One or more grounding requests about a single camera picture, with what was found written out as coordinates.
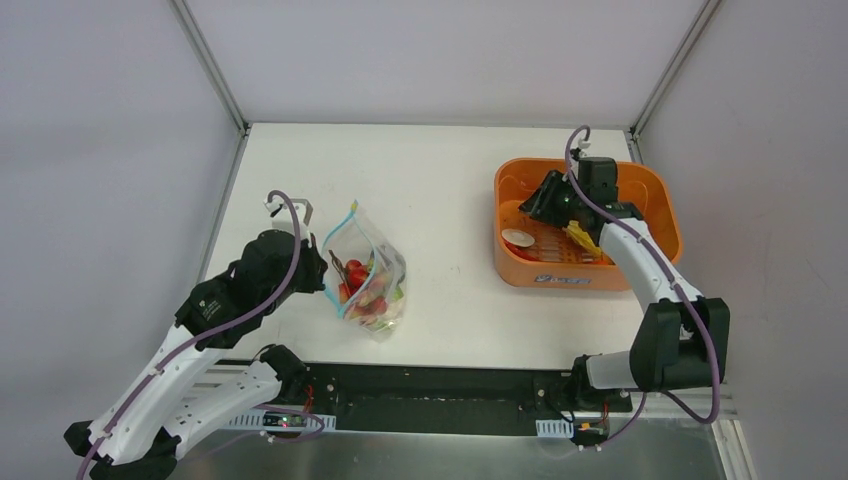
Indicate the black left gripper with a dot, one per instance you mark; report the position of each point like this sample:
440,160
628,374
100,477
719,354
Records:
313,266

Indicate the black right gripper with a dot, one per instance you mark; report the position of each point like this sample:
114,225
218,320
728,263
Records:
549,201

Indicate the white mushroom toy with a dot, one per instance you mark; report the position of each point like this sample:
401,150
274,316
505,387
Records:
517,238

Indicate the orange plastic basket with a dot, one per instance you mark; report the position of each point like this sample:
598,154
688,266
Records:
565,265

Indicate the red peach cluster toy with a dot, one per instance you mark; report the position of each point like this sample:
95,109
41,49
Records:
363,298

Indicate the clear zip top bag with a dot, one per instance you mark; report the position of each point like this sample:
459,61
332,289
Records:
357,237

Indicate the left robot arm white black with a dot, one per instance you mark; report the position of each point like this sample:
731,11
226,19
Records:
152,426

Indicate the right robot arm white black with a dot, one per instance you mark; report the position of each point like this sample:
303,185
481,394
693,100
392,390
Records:
682,339

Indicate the yellow napa cabbage toy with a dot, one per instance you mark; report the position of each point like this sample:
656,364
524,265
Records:
582,239

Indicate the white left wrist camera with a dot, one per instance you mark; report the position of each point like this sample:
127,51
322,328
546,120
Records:
284,216

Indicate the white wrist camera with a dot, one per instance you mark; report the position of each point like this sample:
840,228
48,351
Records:
284,216
577,150

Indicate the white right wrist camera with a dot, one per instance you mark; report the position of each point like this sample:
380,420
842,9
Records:
577,150

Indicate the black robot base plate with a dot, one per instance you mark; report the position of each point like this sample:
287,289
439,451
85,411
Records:
448,400

